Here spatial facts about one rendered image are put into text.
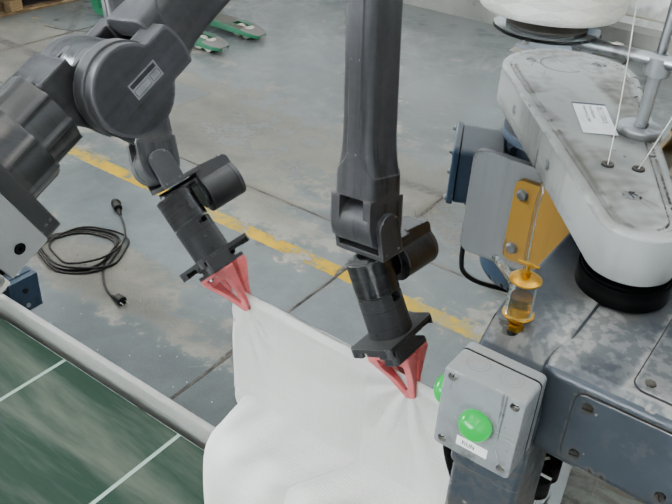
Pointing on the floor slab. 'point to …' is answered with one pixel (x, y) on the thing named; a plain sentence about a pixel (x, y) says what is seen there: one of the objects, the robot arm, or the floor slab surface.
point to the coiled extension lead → (92, 259)
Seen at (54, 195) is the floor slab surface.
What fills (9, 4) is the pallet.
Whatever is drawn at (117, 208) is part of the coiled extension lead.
